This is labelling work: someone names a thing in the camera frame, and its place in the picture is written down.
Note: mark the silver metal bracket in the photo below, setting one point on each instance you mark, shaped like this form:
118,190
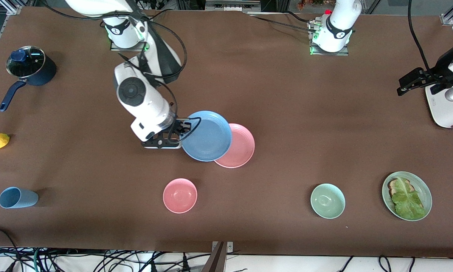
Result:
229,247

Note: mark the green plate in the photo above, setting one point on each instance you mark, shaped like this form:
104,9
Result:
425,190

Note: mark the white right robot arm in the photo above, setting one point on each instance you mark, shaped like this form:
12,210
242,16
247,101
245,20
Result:
147,102

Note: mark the white toaster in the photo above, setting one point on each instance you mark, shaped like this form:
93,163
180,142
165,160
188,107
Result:
446,113

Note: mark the toast slice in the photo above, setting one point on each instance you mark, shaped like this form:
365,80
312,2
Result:
393,185

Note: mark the blue cup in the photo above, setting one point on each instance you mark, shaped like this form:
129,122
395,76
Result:
18,198

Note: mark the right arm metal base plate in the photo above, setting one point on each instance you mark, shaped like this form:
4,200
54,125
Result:
117,48

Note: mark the grey metal box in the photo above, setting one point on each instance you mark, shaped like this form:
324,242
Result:
232,4

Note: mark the green lettuce leaf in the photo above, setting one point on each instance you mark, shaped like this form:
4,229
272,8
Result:
408,204

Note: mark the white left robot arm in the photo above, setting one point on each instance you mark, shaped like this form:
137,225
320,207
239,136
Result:
338,22

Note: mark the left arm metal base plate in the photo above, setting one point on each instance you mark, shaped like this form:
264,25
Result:
317,53

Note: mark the pink plate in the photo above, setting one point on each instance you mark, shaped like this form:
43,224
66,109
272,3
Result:
241,149

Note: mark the blue plate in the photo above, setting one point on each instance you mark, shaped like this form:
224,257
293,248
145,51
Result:
207,136

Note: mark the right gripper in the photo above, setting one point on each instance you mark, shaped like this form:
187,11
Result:
178,126

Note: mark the glass lid blue knob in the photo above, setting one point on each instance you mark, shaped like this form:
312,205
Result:
31,66

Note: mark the mint green bowl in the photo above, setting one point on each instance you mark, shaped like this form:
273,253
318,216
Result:
328,201

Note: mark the dark camera pole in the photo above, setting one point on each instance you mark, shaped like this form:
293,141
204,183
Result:
216,260

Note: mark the brown table cover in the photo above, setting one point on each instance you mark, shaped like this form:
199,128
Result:
226,83

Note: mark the orange dried plant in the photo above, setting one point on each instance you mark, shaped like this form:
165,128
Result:
306,3

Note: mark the pink bowl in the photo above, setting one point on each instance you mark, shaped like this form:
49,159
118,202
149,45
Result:
180,195

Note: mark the dark blue saucepan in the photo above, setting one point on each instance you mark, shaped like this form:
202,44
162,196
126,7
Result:
45,75

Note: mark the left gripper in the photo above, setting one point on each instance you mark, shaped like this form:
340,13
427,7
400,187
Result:
438,75

